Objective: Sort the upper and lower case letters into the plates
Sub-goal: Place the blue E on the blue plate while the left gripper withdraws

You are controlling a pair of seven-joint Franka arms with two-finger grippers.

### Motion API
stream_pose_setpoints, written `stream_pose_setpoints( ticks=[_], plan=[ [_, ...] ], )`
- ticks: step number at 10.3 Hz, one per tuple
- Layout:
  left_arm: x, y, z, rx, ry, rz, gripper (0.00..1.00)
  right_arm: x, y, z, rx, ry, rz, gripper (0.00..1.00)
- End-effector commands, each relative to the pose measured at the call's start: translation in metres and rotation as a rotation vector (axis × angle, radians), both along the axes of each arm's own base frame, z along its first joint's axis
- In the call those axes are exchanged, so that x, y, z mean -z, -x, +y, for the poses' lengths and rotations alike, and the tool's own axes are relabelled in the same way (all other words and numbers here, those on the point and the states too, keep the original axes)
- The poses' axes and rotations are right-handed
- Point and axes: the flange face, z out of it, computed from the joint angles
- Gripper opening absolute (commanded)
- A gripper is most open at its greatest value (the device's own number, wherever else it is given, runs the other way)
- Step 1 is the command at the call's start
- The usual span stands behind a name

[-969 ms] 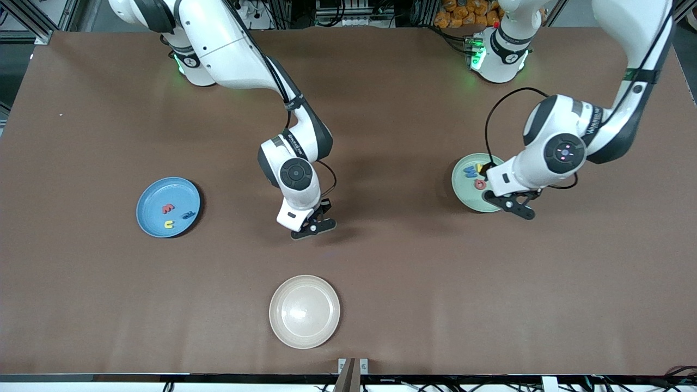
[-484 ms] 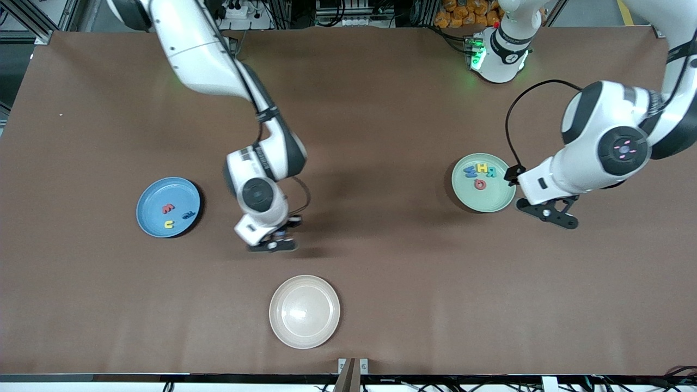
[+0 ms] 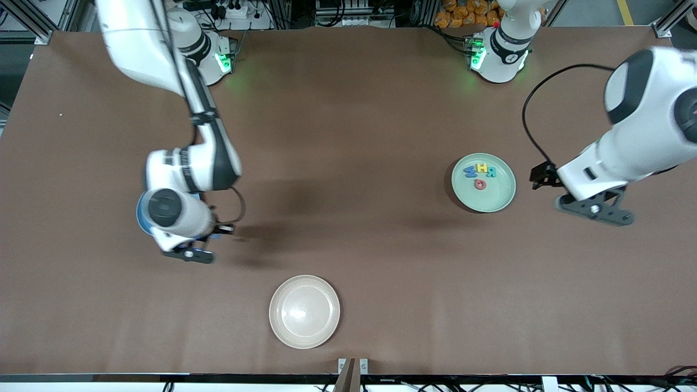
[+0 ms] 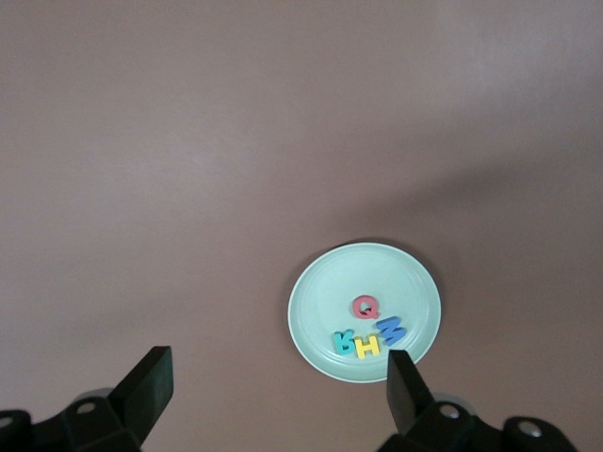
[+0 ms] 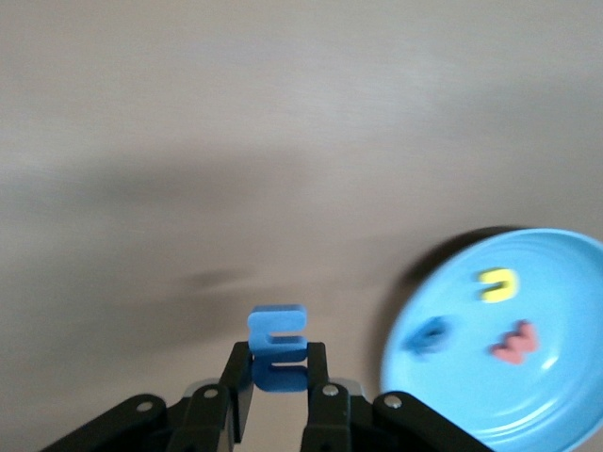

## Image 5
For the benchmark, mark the blue round plate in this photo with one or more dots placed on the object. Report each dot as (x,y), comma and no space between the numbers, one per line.
(556,400)

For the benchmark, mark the blue foam lowercase m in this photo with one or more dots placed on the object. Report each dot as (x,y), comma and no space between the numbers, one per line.
(264,329)

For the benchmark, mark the blue foam letter a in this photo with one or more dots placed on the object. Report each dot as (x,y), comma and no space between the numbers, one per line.
(431,336)

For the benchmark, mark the yellow foam letter u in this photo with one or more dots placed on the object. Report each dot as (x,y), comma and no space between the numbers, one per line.
(511,285)

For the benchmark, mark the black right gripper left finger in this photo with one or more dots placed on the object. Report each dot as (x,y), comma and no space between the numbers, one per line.
(202,419)

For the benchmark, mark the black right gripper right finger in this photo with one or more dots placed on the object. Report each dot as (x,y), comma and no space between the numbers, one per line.
(330,419)

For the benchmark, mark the red foam letter w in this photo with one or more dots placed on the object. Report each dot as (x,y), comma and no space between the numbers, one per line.
(516,346)

